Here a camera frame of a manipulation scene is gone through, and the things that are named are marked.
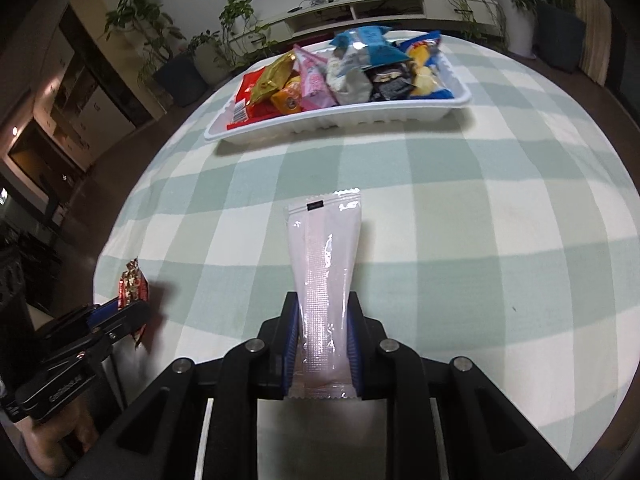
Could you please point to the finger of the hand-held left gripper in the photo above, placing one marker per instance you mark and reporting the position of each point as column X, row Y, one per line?
column 102, row 314
column 120, row 320

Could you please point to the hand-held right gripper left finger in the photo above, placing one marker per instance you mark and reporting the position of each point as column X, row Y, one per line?
column 290, row 345

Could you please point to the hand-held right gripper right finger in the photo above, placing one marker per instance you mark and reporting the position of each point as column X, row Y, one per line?
column 356, row 350

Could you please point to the small red fruit-print packet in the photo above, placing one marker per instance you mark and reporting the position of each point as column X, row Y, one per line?
column 134, row 285

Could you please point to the pale pink sachet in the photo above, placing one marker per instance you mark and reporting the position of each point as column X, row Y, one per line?
column 325, row 280

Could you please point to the white plastic tray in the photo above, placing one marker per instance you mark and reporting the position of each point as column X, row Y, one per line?
column 350, row 117

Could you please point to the large red snack bag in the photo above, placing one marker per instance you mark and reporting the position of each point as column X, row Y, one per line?
column 260, row 110

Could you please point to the orange snack packet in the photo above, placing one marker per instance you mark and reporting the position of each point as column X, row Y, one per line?
column 289, row 97

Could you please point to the pink snack packet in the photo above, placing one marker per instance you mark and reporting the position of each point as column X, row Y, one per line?
column 315, row 82

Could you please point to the black snack packet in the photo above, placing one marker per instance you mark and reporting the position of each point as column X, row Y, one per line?
column 390, row 85

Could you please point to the gold snack packet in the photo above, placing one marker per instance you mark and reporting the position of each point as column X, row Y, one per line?
column 272, row 75

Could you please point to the blue chips packet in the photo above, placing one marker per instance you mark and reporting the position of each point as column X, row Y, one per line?
column 425, row 70

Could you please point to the light blue snack packet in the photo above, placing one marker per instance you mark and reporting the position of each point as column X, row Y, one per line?
column 370, row 47

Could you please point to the person's left hand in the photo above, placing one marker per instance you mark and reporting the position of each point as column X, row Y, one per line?
column 60, row 440

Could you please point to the green checked tablecloth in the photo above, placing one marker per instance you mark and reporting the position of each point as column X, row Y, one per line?
column 475, row 235

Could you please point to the leafy tree in dark pot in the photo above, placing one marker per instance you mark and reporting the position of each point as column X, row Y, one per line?
column 180, row 80

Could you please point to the small plant in white pot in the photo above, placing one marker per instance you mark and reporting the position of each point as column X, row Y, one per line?
column 212, row 62

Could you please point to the trailing pothos plant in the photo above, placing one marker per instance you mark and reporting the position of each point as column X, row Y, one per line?
column 240, row 20

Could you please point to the white television console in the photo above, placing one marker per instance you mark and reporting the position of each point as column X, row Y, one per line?
column 380, row 10

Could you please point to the bushy plant in white pot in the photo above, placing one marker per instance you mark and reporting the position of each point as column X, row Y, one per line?
column 520, row 30

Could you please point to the large-leaf plant in dark pot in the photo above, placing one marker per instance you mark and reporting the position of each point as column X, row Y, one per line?
column 560, row 40

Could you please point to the white wall cabinet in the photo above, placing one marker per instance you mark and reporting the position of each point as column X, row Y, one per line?
column 95, row 105

